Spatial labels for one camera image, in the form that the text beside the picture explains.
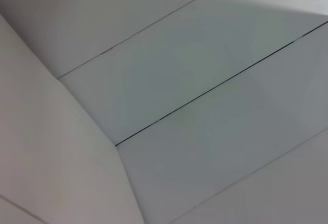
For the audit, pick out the silver wall panel strip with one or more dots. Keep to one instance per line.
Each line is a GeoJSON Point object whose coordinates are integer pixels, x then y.
{"type": "Point", "coordinates": [220, 83]}

